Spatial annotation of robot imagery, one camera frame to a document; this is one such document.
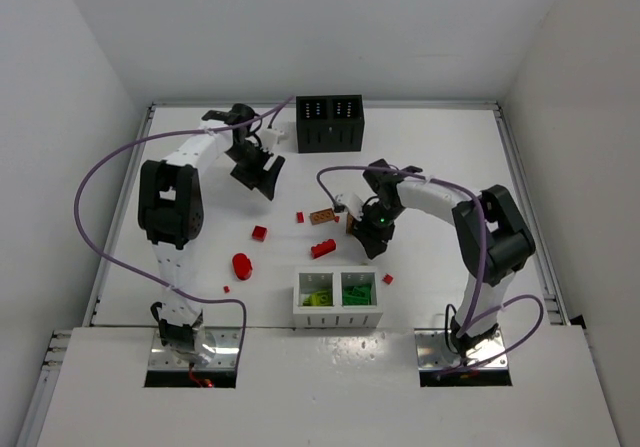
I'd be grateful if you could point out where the dark green lego brick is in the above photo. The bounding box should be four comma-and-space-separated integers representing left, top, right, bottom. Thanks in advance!
342, 284, 372, 306

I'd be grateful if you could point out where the red oval lego piece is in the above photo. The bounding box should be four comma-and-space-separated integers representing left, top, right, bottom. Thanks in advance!
232, 253, 253, 281

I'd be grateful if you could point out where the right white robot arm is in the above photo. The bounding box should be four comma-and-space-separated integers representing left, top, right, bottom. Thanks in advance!
351, 159, 536, 356

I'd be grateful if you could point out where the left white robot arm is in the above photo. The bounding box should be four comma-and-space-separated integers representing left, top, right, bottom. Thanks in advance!
137, 103, 285, 356

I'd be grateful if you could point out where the brown flat lego plate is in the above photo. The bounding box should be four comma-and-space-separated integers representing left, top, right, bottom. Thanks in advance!
309, 208, 335, 225

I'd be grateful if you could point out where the red long lego brick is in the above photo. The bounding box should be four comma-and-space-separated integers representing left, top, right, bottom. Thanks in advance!
310, 239, 337, 259

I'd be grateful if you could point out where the black two-compartment container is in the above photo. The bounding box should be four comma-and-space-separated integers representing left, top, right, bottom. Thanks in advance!
296, 95, 365, 154

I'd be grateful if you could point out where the red square lego brick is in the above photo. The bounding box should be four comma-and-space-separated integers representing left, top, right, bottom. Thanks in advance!
252, 225, 268, 242

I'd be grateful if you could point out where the white two-compartment container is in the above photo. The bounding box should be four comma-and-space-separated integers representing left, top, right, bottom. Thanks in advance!
292, 266, 383, 329

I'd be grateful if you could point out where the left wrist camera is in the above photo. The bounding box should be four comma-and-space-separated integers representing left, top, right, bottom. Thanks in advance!
260, 122, 295, 149

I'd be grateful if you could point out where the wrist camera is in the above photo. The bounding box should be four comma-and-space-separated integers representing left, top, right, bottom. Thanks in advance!
260, 122, 295, 149
333, 192, 364, 220

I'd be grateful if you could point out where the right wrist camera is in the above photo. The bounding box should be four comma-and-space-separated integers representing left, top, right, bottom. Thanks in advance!
333, 192, 364, 220

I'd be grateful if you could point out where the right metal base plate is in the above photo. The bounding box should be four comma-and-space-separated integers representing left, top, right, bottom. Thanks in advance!
415, 329, 509, 372

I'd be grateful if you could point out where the metal base plate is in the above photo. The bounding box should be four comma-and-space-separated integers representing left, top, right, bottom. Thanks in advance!
147, 327, 240, 372
415, 329, 509, 372

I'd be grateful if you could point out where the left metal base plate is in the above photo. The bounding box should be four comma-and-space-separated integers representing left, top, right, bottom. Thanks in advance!
147, 327, 240, 372

